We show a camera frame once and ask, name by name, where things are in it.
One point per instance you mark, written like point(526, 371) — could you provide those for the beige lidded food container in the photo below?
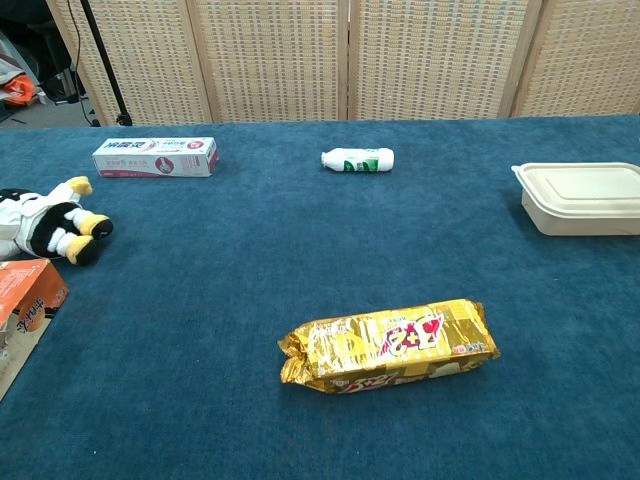
point(580, 200)

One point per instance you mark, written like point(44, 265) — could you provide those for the small white green-label bottle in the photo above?
point(357, 159)

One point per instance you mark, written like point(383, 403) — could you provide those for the gold foil biscuit pack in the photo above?
point(390, 345)

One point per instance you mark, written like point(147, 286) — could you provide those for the woven wooden folding screen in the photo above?
point(350, 60)

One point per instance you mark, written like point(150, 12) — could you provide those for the white pink toothpaste box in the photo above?
point(155, 159)

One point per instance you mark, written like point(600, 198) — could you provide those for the black white plush cow toy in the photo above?
point(50, 225)

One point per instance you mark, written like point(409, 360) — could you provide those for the black tripod stand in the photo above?
point(106, 65)

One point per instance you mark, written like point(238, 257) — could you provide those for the orange cardboard box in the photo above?
point(22, 310)

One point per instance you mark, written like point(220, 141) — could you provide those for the orange bag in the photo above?
point(17, 91)

